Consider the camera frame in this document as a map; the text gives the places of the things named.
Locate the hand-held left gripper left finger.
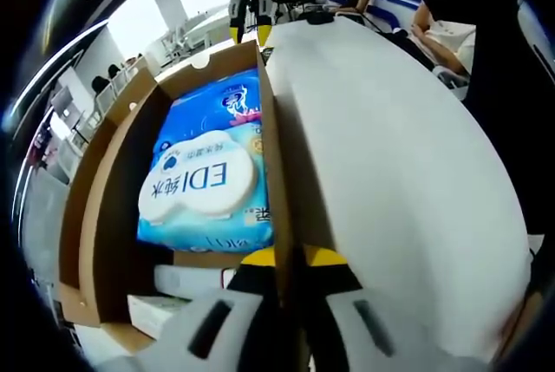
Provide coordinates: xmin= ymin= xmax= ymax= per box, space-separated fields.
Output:
xmin=99 ymin=246 xmax=287 ymax=372

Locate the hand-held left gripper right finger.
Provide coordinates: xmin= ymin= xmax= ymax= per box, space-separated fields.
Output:
xmin=298 ymin=245 xmax=495 ymax=372

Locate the white printed medicine box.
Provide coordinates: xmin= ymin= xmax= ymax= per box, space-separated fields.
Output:
xmin=127 ymin=293 xmax=192 ymax=341

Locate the blue soft wet wipes pack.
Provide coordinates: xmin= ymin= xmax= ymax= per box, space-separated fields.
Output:
xmin=136 ymin=67 xmax=277 ymax=254

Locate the brown cardboard shoe box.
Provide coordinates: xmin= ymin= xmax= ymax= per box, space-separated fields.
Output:
xmin=58 ymin=40 xmax=343 ymax=356

